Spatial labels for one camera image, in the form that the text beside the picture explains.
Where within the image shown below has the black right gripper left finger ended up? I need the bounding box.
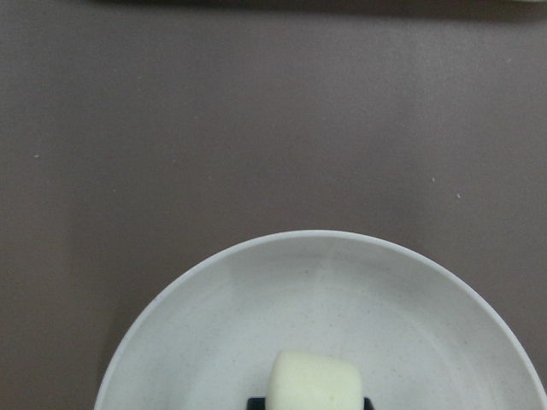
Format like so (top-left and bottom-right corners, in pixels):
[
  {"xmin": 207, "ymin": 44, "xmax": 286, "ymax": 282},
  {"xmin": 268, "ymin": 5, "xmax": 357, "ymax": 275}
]
[{"xmin": 246, "ymin": 397, "xmax": 266, "ymax": 410}]

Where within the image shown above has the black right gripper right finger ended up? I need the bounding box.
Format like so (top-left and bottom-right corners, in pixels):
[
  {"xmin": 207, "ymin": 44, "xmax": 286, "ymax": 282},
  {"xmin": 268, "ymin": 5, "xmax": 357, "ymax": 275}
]
[{"xmin": 362, "ymin": 397, "xmax": 375, "ymax": 410}]

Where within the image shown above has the beige round plate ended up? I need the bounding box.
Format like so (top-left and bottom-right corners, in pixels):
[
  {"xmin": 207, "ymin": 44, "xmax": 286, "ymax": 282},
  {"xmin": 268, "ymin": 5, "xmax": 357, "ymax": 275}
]
[{"xmin": 95, "ymin": 231, "xmax": 546, "ymax": 409}]

